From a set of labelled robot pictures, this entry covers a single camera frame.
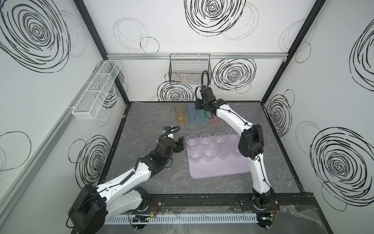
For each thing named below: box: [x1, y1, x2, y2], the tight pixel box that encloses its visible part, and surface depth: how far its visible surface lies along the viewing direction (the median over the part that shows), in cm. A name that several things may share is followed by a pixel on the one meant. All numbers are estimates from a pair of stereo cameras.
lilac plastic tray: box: [186, 140, 251, 179], surface depth 87 cm
